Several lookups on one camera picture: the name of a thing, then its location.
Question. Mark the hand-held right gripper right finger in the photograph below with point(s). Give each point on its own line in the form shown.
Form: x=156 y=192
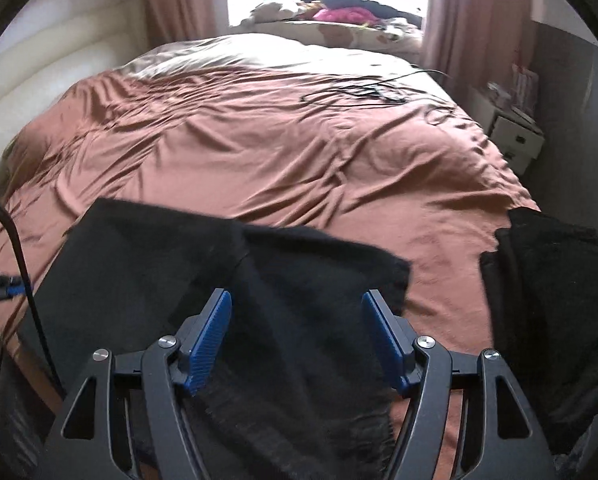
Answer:
x=385 y=340

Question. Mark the pile of clothes on windowsill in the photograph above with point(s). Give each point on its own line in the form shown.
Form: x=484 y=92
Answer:
x=339 y=12

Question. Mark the black pants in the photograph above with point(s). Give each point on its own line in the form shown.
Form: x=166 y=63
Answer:
x=304 y=305

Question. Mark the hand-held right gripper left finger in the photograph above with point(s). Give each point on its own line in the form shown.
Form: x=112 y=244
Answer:
x=210 y=340

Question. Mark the stack of dark folded clothes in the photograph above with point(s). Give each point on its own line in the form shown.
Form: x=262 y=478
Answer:
x=544 y=320

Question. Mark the brown fleece blanket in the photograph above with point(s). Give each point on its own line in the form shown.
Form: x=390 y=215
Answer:
x=229 y=160

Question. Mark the brown curtain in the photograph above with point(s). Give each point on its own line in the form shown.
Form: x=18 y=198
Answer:
x=179 y=0
x=469 y=25

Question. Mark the white padded headboard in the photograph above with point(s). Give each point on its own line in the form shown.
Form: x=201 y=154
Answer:
x=54 y=60

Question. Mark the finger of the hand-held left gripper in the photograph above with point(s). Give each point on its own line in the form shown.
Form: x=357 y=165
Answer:
x=1 y=287

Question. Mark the white nightstand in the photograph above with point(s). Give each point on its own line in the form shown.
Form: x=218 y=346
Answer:
x=511 y=135

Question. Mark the beige bed sheet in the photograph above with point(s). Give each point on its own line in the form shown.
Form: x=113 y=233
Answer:
x=259 y=52

